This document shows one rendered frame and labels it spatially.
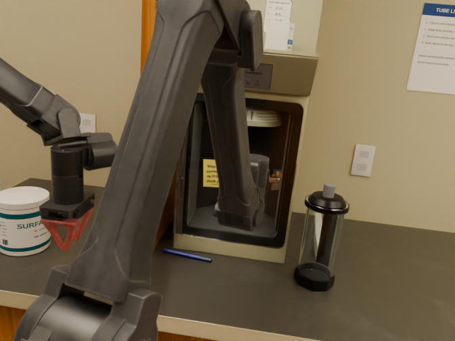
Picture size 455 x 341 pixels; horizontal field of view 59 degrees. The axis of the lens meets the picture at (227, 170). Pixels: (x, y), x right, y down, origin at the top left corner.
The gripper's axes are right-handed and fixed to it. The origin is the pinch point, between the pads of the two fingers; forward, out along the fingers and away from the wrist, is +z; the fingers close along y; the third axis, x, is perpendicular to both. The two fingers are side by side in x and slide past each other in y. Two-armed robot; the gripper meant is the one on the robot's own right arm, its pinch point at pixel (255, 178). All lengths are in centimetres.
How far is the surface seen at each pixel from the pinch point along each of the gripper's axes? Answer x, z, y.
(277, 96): -3.2, 5.7, 20.1
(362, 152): -36, 48, -1
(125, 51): 53, 49, 27
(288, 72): -5.0, -2.3, 26.5
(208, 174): 12.7, 4.5, -2.1
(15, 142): 98, 49, -12
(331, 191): -18.6, -2.4, -0.5
